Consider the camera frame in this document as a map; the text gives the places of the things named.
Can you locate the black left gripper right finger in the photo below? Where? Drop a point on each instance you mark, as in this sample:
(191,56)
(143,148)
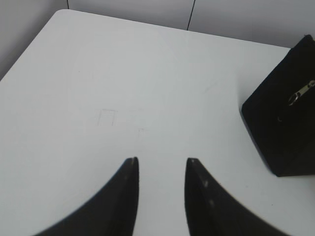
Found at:
(212,211)

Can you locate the black fabric bag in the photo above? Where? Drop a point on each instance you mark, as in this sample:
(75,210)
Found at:
(285,135)

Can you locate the silver zipper pull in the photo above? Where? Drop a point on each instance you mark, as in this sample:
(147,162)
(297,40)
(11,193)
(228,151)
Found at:
(293,99)

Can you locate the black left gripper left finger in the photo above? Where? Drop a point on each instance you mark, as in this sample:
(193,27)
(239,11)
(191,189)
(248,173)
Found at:
(111,211)

